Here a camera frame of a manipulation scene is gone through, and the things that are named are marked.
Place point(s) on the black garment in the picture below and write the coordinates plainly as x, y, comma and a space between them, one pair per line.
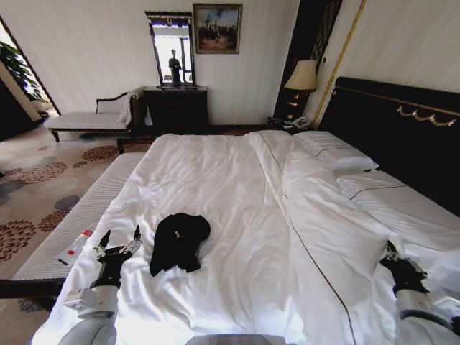
179, 237

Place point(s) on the black headboard with gold ornament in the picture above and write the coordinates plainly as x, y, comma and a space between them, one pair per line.
388, 108

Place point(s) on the gold framed painting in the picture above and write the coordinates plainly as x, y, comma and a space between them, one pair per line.
217, 28

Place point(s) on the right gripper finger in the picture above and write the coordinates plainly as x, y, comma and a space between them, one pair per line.
392, 249

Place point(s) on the person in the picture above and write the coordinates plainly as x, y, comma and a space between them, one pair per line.
175, 68

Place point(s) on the white cloth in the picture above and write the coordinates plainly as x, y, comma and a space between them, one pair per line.
124, 108

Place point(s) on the white pillow with dark piping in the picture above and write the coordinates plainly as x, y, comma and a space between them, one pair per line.
395, 203
334, 151

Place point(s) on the table lamp with cream shade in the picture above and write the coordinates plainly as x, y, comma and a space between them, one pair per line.
302, 75

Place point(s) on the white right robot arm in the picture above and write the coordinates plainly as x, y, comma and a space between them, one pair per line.
411, 301

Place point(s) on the robot front shell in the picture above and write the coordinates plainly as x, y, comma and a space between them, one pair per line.
226, 339

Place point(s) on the white upholstered bed bench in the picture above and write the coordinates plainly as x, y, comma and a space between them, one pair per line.
86, 201

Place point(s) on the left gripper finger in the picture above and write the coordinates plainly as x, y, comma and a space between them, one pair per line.
104, 244
136, 235

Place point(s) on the dark framed wall mirror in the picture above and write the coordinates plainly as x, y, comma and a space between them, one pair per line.
172, 43

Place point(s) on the white desk telephone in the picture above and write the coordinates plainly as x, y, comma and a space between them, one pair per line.
301, 122

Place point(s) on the white and red remote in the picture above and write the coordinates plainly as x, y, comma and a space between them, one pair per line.
73, 249

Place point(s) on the white duvet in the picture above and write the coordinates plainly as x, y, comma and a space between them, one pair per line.
233, 215

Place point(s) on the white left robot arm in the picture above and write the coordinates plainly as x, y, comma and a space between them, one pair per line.
100, 298

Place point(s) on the dark wooden dresser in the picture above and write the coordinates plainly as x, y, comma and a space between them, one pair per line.
176, 108

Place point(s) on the dark nightstand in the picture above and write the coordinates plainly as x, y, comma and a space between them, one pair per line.
278, 125

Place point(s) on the white chaise longue dark frame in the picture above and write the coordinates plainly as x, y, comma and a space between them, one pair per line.
90, 118

